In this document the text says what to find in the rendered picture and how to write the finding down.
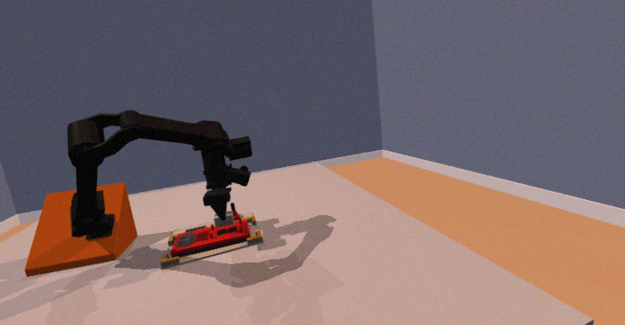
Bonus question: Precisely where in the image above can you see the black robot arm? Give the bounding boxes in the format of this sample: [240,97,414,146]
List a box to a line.
[67,111,252,240]

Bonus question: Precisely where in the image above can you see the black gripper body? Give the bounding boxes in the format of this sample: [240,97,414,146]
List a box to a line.
[203,163,232,206]

